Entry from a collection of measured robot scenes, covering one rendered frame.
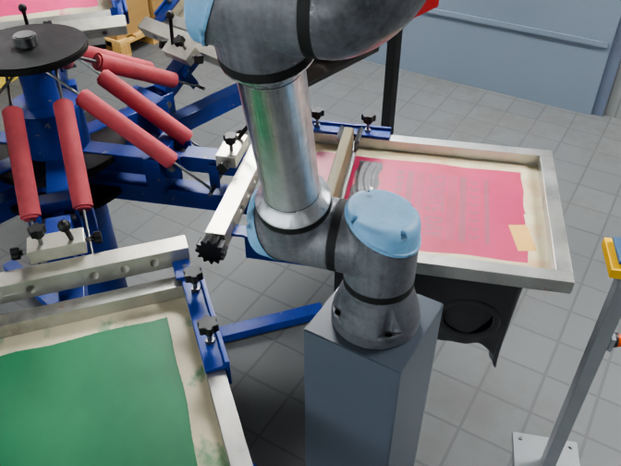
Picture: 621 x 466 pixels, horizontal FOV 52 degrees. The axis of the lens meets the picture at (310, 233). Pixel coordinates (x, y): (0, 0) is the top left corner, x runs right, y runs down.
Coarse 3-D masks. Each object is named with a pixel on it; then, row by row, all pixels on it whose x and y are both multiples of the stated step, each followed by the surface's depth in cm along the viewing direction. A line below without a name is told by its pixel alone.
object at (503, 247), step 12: (492, 216) 172; (504, 216) 172; (516, 216) 172; (492, 228) 168; (504, 228) 168; (432, 240) 164; (444, 240) 164; (492, 240) 164; (504, 240) 164; (444, 252) 160; (456, 252) 160; (468, 252) 160; (480, 252) 160; (492, 252) 160; (504, 252) 160; (516, 252) 160; (528, 252) 160
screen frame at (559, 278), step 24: (336, 144) 200; (360, 144) 199; (384, 144) 197; (408, 144) 195; (432, 144) 194; (456, 144) 194; (480, 144) 194; (552, 168) 183; (552, 192) 174; (552, 216) 166; (552, 240) 158; (432, 264) 152; (456, 264) 151; (480, 264) 151; (504, 264) 151; (552, 264) 155; (552, 288) 149
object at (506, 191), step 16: (320, 160) 193; (368, 160) 193; (384, 160) 193; (352, 176) 187; (384, 176) 187; (464, 176) 187; (480, 176) 187; (496, 176) 187; (512, 176) 187; (496, 192) 180; (512, 192) 180; (496, 208) 175; (512, 208) 174
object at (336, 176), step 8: (344, 128) 188; (352, 128) 188; (344, 136) 184; (352, 136) 187; (344, 144) 180; (352, 144) 190; (336, 152) 178; (344, 152) 177; (336, 160) 174; (344, 160) 175; (336, 168) 171; (344, 168) 176; (336, 176) 168; (344, 176) 178; (328, 184) 165; (336, 184) 166; (336, 192) 166
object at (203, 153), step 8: (184, 152) 181; (192, 152) 181; (200, 152) 181; (208, 152) 181; (216, 152) 181; (184, 160) 180; (192, 160) 180; (200, 160) 179; (208, 160) 179; (240, 160) 178; (192, 168) 181; (200, 168) 181; (232, 168) 179
